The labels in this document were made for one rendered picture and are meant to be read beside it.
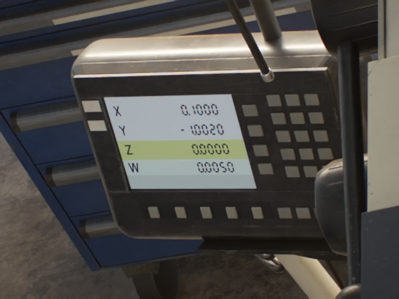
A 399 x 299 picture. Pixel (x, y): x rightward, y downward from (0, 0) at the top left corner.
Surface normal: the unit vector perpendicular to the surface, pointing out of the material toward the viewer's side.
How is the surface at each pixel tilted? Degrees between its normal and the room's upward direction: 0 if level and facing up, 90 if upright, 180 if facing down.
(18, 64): 90
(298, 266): 53
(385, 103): 0
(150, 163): 71
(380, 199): 0
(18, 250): 0
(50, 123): 90
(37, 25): 90
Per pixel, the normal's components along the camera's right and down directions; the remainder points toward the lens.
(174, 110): -0.40, 0.51
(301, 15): -0.11, 0.75
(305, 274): -0.15, 0.19
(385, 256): -0.36, -0.65
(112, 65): -0.43, -0.43
